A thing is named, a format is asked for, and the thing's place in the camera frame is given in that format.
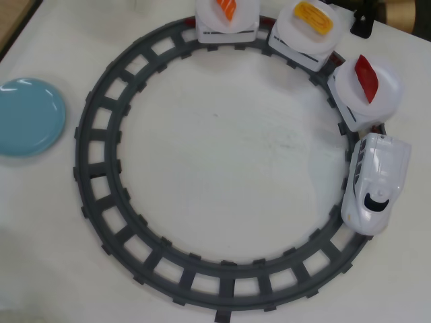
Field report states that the red tuna sushi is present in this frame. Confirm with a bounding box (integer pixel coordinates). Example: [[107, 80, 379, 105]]
[[354, 54, 379, 105]]

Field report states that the white plate under salmon sushi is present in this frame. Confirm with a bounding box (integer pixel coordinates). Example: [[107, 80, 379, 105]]
[[195, 0, 262, 35]]

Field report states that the white wagon carrying egg plate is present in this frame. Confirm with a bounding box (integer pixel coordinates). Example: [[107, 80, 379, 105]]
[[267, 20, 335, 73]]

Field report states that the brown cardboard board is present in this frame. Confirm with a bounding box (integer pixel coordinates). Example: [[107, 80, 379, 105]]
[[370, 0, 431, 36]]

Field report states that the white plate under egg sushi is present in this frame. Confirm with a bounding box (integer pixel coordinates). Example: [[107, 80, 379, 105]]
[[278, 1, 345, 57]]

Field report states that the white wagon carrying salmon plate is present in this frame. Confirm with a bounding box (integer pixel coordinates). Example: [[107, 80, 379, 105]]
[[195, 13, 261, 45]]

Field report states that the white plate under tuna sushi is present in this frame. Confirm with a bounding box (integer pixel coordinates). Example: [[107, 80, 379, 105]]
[[335, 57, 405, 119]]

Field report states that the white wagon carrying tuna plate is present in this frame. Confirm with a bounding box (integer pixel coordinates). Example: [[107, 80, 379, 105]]
[[327, 73, 400, 133]]

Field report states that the orange salmon sushi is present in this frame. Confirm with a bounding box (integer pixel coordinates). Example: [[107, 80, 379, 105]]
[[215, 0, 242, 23]]

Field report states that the blue round dish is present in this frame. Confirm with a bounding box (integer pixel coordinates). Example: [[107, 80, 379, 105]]
[[0, 77, 67, 158]]

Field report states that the yellow egg sushi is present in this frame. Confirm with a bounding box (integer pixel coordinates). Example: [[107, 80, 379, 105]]
[[292, 1, 335, 36]]

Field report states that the white Shinkansen toy locomotive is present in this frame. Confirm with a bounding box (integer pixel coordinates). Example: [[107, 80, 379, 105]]
[[340, 132, 413, 236]]

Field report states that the black table clamp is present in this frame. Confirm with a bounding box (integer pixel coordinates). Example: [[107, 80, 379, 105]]
[[350, 9, 375, 38]]

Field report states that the gray circular toy rail track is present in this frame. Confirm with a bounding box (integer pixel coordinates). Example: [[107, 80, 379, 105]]
[[72, 15, 388, 323]]

